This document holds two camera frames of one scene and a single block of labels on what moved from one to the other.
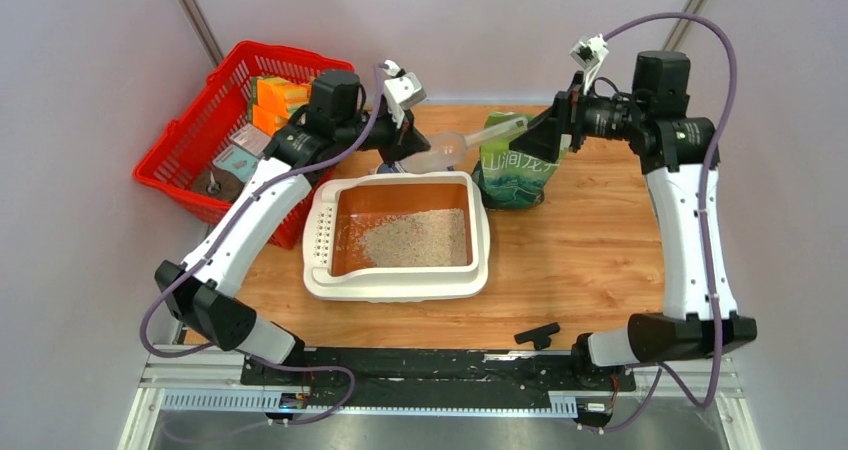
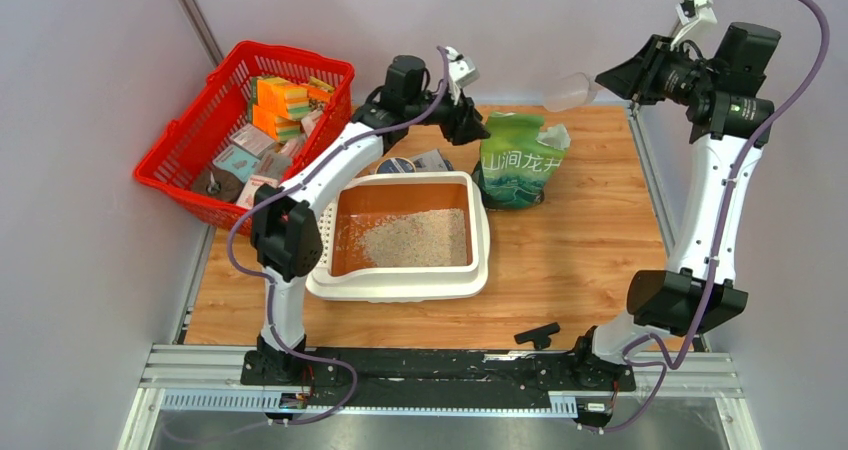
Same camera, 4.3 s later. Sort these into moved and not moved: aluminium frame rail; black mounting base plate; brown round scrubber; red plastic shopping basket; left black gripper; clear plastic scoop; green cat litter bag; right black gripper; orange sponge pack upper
Moved: right black gripper; clear plastic scoop; left black gripper
Not moved: red plastic shopping basket; orange sponge pack upper; brown round scrubber; green cat litter bag; aluminium frame rail; black mounting base plate
